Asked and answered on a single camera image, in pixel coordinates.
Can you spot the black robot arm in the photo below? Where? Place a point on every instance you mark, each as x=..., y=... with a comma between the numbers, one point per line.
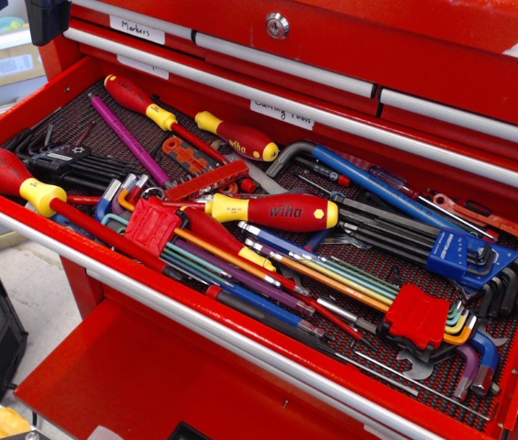
x=48, y=19

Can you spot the large blue hex key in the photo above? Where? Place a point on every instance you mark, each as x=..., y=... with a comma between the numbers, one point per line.
x=362, y=178

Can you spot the chest key lock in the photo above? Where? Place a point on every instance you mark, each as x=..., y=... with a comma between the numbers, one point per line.
x=277, y=25

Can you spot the magenta long hex key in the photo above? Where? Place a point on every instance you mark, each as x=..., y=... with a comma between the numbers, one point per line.
x=151, y=165

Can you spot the right coloured hex key set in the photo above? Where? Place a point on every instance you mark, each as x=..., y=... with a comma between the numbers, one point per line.
x=410, y=313

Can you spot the red yellow screwdriver top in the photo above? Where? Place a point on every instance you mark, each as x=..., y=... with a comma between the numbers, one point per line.
x=132, y=97

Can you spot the small black red screwdriver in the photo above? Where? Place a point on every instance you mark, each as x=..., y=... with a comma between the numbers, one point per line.
x=324, y=171

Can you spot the large red yellow screwdriver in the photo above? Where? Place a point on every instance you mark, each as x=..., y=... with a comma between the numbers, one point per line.
x=49, y=199

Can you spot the cutting tools label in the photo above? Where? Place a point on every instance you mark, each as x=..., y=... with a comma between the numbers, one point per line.
x=282, y=115

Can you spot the slim red yellow screwdriver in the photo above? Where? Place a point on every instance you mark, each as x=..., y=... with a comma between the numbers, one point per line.
x=205, y=232

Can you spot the black torx key set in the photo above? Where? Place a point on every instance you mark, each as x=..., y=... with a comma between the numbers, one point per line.
x=68, y=164

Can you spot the cardboard box with label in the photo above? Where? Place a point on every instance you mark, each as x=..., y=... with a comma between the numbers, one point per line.
x=19, y=58

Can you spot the short wiha screwdriver handle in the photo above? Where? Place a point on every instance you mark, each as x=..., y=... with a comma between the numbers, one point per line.
x=247, y=141

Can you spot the red bit holder strip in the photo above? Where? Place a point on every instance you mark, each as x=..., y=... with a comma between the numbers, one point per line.
x=209, y=181

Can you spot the long thin steel rod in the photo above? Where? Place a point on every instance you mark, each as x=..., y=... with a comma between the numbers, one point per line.
x=413, y=381

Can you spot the wiha red yellow screwdriver centre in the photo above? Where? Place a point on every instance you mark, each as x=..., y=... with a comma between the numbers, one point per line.
x=295, y=212

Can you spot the orange flat wrench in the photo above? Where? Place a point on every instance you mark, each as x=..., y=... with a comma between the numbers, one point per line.
x=504, y=225

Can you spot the markers label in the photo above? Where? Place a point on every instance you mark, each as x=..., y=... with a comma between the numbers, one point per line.
x=136, y=29

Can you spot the blue holder black hex set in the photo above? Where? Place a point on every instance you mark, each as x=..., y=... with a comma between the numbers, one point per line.
x=475, y=264

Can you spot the left coloured hex key set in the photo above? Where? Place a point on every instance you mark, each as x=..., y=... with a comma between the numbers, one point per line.
x=158, y=228

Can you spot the large blue purple hex keys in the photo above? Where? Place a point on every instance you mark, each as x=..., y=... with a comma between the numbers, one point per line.
x=481, y=358

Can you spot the yellow object bottom left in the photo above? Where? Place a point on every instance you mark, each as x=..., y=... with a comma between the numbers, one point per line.
x=12, y=423

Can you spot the coloured hex key set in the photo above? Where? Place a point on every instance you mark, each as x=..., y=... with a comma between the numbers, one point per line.
x=410, y=313
x=158, y=228

